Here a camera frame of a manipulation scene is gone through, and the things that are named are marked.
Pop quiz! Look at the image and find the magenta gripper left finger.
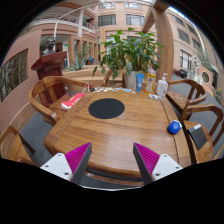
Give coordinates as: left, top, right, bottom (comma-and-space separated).
41, 143, 92, 185

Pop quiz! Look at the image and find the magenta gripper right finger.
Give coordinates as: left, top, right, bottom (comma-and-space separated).
133, 143, 182, 185

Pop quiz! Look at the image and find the round black mouse pad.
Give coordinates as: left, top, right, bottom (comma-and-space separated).
88, 98, 125, 119

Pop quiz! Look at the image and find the wooden armchair near right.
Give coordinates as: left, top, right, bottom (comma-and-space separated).
180, 104, 224, 164

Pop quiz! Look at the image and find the wooden armchair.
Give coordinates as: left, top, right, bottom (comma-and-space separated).
166, 79, 207, 114
180, 104, 224, 164
0, 126, 35, 165
28, 76, 93, 125

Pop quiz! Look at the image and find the black notebook on chair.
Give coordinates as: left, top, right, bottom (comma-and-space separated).
188, 124, 207, 150

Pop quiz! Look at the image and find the wooden table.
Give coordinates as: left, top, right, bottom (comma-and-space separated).
44, 91, 191, 186

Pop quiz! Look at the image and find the red and white bag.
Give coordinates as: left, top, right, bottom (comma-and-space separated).
61, 93, 84, 110

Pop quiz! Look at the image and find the wooden armchair near left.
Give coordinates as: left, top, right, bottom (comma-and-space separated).
0, 126, 35, 165

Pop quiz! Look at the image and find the wooden armchair far left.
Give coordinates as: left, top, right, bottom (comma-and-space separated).
28, 76, 93, 125

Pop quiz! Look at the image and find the wooden armchair far right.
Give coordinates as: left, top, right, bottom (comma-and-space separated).
166, 79, 207, 114

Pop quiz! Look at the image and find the white pump dispenser bottle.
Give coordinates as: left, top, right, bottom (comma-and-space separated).
157, 73, 168, 96

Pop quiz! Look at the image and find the blue tube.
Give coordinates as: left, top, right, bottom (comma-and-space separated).
136, 73, 144, 93

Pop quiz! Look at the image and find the yellow liquid bottle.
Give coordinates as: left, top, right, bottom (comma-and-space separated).
146, 68, 156, 93

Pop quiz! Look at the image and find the green potted plant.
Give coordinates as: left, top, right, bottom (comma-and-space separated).
92, 30, 164, 87

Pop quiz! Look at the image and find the dark bust statue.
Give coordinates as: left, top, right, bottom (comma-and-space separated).
43, 37, 55, 55

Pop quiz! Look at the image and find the dark red wooden pedestal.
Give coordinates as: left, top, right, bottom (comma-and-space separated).
31, 51, 67, 103

